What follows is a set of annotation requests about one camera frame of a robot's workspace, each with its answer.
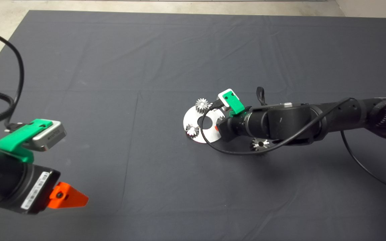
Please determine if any round metal plate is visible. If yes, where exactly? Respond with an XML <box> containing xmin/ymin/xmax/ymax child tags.
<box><xmin>183</xmin><ymin>105</ymin><xmax>225</xmax><ymax>144</ymax></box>

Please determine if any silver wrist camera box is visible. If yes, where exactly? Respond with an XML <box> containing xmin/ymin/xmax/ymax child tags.
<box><xmin>25</xmin><ymin>120</ymin><xmax>67</xmax><ymax>152</ymax></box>
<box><xmin>216</xmin><ymin>89</ymin><xmax>234</xmax><ymax>107</ymax></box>

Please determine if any green right camera mount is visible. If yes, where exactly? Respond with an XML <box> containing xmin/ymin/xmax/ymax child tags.
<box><xmin>222</xmin><ymin>90</ymin><xmax>246</xmax><ymax>117</ymax></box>

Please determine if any dark grey table cloth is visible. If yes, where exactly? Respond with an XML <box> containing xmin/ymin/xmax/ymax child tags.
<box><xmin>0</xmin><ymin>10</ymin><xmax>386</xmax><ymax>241</ymax></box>

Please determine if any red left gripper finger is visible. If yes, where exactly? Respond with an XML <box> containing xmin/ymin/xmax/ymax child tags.
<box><xmin>48</xmin><ymin>182</ymin><xmax>89</xmax><ymax>209</ymax></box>

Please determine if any green left camera mount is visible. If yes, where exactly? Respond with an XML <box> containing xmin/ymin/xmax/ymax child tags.
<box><xmin>0</xmin><ymin>119</ymin><xmax>53</xmax><ymax>164</ymax></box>

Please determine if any large steel gear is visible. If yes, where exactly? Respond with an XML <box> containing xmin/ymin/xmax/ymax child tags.
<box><xmin>251</xmin><ymin>137</ymin><xmax>270</xmax><ymax>152</ymax></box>

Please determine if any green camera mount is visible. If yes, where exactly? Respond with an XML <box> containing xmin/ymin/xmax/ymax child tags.
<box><xmin>0</xmin><ymin>119</ymin><xmax>53</xmax><ymax>164</ymax></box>
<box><xmin>222</xmin><ymin>90</ymin><xmax>246</xmax><ymax>117</ymax></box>

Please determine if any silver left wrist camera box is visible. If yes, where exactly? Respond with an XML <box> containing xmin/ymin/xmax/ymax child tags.
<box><xmin>25</xmin><ymin>120</ymin><xmax>67</xmax><ymax>152</ymax></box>

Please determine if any black left camera cable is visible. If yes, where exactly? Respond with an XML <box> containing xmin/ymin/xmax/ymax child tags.
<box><xmin>0</xmin><ymin>26</ymin><xmax>24</xmax><ymax>129</ymax></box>

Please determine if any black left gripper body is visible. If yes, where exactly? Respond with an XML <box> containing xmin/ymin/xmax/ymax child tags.
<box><xmin>0</xmin><ymin>164</ymin><xmax>60</xmax><ymax>215</ymax></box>

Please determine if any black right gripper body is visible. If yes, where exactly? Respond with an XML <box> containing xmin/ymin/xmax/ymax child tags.
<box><xmin>217</xmin><ymin>112</ymin><xmax>252</xmax><ymax>142</ymax></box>

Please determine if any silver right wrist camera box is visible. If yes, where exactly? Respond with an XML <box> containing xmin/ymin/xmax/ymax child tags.
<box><xmin>216</xmin><ymin>89</ymin><xmax>234</xmax><ymax>107</ymax></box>

